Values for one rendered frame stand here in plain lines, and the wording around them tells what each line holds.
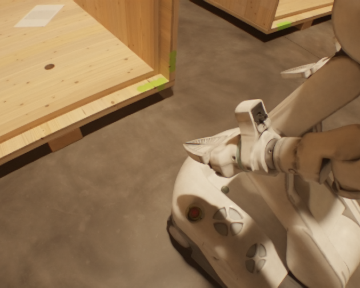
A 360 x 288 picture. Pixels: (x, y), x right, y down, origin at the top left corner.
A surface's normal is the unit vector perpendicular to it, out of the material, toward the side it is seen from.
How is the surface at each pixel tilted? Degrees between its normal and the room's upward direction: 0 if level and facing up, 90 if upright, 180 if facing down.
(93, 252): 0
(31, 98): 0
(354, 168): 89
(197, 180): 11
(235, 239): 25
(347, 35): 103
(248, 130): 81
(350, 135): 40
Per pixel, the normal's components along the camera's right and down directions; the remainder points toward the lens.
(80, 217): 0.05, -0.63
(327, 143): -0.66, -0.72
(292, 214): -0.60, 0.43
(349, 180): -0.81, 0.55
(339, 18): -0.91, 0.36
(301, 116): -0.71, 0.52
